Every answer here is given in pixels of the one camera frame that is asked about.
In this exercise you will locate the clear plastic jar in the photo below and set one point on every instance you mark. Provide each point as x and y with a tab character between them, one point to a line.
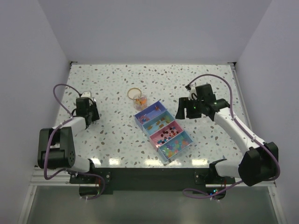
140	102

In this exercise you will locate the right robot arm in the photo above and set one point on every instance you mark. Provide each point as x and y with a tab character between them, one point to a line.
260	159

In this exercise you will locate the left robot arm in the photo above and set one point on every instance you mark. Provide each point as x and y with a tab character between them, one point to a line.
56	147

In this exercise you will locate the purple candy box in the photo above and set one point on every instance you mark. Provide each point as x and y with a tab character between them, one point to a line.
149	113

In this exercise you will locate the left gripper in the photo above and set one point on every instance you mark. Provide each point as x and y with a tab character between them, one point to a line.
95	115

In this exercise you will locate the light blue candy box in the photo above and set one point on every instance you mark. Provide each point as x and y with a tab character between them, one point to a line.
171	149

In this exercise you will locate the gold jar lid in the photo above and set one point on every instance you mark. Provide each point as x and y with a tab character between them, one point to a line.
133	92

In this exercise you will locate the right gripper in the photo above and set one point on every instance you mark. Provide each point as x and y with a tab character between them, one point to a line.
184	102

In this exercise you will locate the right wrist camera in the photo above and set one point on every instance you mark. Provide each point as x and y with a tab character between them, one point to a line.
192	91

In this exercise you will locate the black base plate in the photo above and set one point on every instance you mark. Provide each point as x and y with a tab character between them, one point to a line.
147	179

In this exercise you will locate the pink candy box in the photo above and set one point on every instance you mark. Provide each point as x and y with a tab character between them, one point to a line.
165	134

